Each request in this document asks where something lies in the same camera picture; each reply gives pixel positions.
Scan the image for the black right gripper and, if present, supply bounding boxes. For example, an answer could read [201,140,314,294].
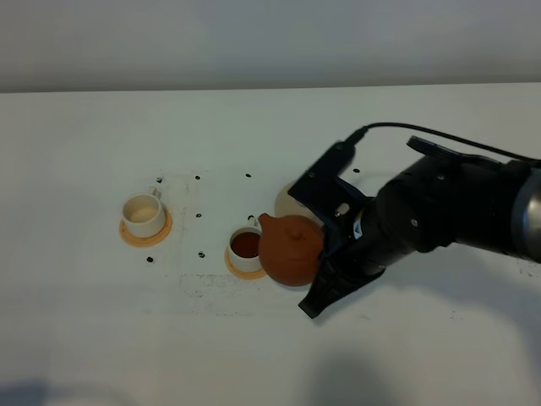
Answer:
[298,156,528,319]

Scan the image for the brown clay teapot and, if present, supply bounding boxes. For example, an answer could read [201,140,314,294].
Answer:
[258,213,324,287]

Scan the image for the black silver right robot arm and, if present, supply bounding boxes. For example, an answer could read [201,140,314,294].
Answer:
[289,155,540,318]

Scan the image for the beige round teapot saucer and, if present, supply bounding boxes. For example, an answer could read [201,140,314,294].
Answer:
[274,181,323,228]

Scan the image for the right orange coaster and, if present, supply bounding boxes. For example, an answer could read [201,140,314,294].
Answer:
[224,246,267,280]

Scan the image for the orange coaster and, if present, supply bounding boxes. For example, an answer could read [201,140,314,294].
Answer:
[224,246,267,280]
[119,209,172,248]

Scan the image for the right white teacup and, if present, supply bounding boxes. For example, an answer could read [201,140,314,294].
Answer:
[227,215,262,258]

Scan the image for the white teacup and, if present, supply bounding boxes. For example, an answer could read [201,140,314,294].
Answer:
[227,215,262,258]
[122,187,166,239]

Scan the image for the left white teacup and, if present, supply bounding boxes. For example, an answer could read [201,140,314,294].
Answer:
[122,187,166,239]

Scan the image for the left orange coaster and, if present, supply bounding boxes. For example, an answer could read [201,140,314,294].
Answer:
[119,209,172,248]

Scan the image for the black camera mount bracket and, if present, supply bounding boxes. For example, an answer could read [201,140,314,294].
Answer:
[287,141,370,255]

